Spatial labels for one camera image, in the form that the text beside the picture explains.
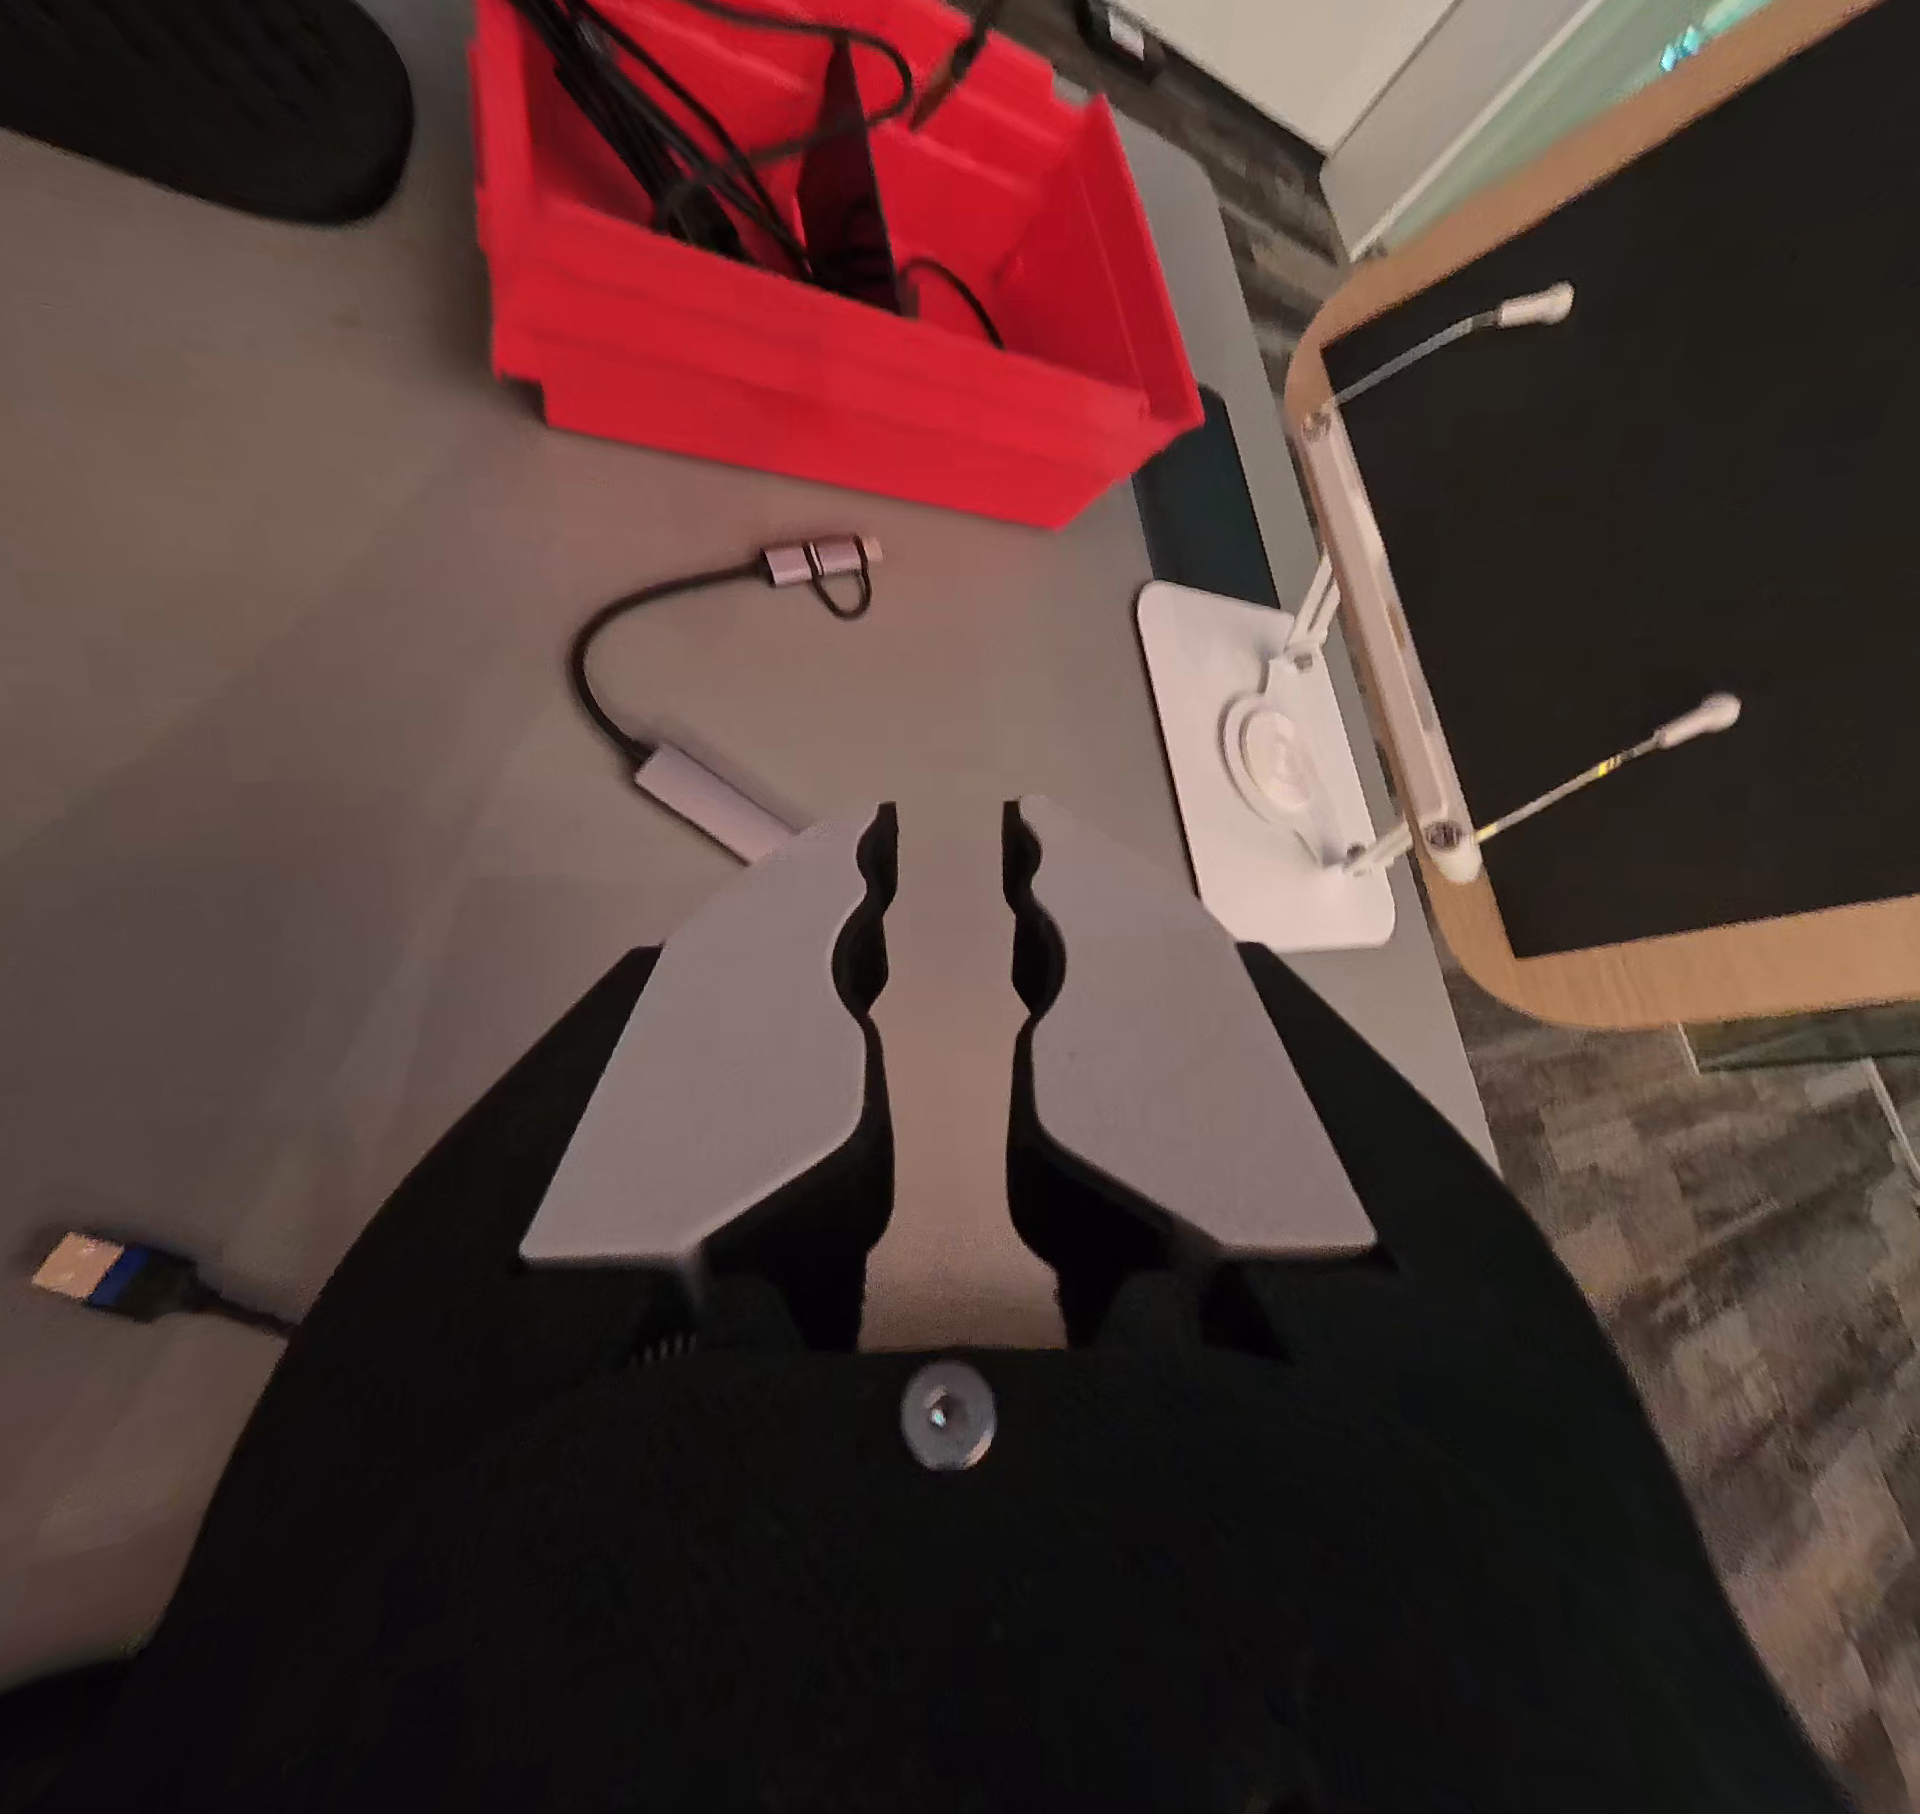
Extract grey usb hub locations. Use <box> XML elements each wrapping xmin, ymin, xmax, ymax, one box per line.
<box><xmin>565</xmin><ymin>532</ymin><xmax>887</xmax><ymax>872</ymax></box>

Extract black bin divider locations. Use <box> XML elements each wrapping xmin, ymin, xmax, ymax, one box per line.
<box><xmin>792</xmin><ymin>35</ymin><xmax>916</xmax><ymax>320</ymax></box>

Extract black cable blue plug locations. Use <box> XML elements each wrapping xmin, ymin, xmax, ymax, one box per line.
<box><xmin>29</xmin><ymin>1226</ymin><xmax>298</xmax><ymax>1342</ymax></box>

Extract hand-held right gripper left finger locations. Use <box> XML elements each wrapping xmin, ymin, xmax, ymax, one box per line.
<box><xmin>516</xmin><ymin>800</ymin><xmax>902</xmax><ymax>1350</ymax></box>

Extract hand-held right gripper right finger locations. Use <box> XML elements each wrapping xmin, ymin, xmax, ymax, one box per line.
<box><xmin>999</xmin><ymin>794</ymin><xmax>1380</xmax><ymax>1350</ymax></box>

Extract black mesh cushion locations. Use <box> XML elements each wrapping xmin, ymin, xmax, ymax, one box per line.
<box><xmin>0</xmin><ymin>0</ymin><xmax>417</xmax><ymax>230</ymax></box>

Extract white tablet stand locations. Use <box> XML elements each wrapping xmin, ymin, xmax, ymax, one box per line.
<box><xmin>1135</xmin><ymin>279</ymin><xmax>1744</xmax><ymax>953</ymax></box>

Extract tangled black cables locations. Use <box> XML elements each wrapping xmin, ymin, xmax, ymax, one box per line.
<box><xmin>405</xmin><ymin>0</ymin><xmax>1082</xmax><ymax>353</ymax></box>

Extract red plastic bin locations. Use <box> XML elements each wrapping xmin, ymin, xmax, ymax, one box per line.
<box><xmin>468</xmin><ymin>0</ymin><xmax>1206</xmax><ymax>532</ymax></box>

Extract black charger box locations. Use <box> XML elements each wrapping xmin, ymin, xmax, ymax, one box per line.
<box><xmin>1127</xmin><ymin>387</ymin><xmax>1285</xmax><ymax>613</ymax></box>

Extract black board wooden rim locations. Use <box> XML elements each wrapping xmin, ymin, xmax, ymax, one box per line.
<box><xmin>1283</xmin><ymin>0</ymin><xmax>1920</xmax><ymax>1030</ymax></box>

